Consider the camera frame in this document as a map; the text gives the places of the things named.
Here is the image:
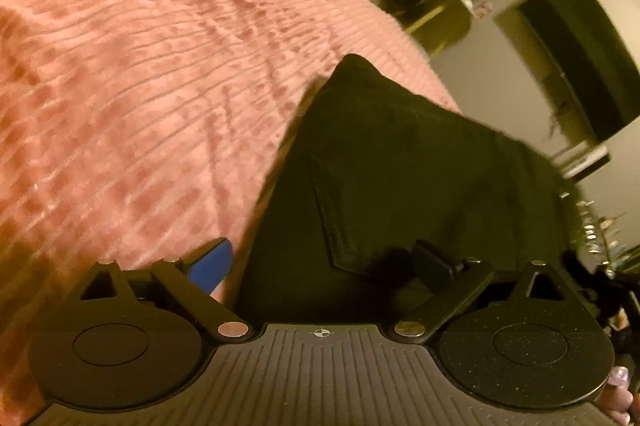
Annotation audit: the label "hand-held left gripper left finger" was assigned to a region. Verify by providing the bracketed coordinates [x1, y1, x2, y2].
[75, 237, 252, 340]

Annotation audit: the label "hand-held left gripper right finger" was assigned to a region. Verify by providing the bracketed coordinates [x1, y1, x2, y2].
[392, 240, 572, 340]

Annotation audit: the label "black pants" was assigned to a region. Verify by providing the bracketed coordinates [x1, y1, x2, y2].
[235, 53, 577, 326]

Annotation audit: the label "person's right hand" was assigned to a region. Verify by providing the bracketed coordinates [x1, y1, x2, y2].
[602, 365, 637, 425]

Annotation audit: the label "pink ribbed blanket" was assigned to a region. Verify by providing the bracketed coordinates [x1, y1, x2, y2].
[0, 0, 463, 426]

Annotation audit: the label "wall television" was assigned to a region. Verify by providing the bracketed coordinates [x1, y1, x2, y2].
[517, 0, 640, 143]

